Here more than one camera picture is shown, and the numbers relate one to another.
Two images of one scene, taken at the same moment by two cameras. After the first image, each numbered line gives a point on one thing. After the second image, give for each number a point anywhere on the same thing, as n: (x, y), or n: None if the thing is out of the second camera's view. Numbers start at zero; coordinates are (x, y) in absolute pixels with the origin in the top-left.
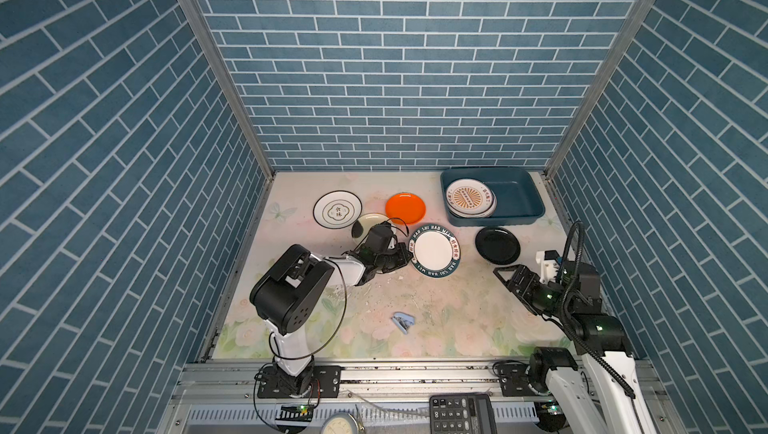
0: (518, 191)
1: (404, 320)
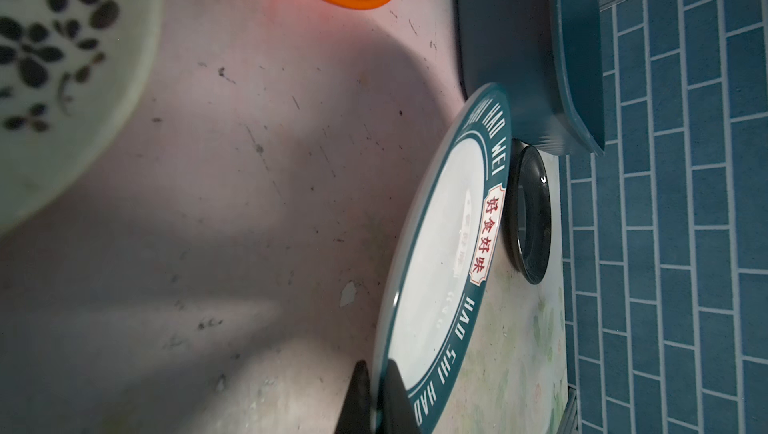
0: (532, 24)
1: None
